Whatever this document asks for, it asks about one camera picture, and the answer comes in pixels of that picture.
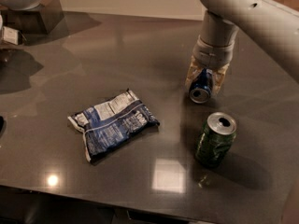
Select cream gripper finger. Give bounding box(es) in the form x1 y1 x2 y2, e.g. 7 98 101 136
212 64 229 94
185 56 204 90

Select blue pepsi can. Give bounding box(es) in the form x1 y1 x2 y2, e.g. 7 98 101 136
189 69 213 104

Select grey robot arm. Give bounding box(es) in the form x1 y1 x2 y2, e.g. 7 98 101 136
186 0 299 91

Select green soda can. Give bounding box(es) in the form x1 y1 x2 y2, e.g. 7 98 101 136
195 112 236 168

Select blue snack bag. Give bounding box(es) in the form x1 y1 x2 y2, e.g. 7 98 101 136
67 90 160 162

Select dark wooden block stand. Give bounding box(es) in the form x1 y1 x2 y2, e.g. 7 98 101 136
0 0 64 35

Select small white card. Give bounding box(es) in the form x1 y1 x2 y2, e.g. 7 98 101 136
2 26 19 45

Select black object at left edge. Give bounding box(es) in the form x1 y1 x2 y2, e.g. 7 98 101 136
0 116 4 132

